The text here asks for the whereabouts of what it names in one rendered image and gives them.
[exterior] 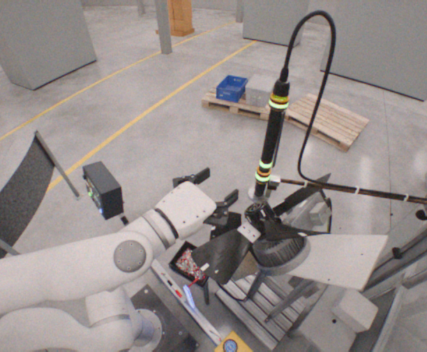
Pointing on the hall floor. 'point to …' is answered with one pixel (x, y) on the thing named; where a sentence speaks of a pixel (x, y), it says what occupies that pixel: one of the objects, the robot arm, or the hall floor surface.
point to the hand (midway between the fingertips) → (220, 184)
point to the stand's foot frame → (259, 310)
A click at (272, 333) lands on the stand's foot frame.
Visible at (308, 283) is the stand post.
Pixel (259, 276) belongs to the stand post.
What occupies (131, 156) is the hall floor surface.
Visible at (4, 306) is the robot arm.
